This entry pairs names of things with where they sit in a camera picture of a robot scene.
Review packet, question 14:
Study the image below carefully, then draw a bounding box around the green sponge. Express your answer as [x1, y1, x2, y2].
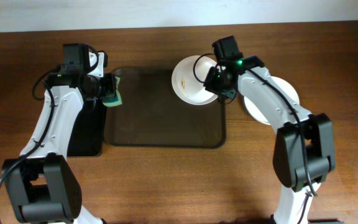
[102, 77, 122, 107]

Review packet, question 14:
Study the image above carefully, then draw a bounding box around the black plastic tray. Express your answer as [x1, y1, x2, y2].
[67, 99, 106, 157]

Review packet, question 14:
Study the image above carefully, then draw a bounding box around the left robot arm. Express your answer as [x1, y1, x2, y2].
[0, 44, 122, 223]

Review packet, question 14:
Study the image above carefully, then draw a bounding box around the white plate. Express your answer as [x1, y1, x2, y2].
[171, 55, 218, 105]
[244, 96, 271, 126]
[243, 76, 300, 124]

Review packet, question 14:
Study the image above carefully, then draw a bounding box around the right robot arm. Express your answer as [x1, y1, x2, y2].
[203, 35, 336, 223]

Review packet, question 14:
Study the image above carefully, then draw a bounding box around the brown plastic tray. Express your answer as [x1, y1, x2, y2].
[104, 67, 226, 149]

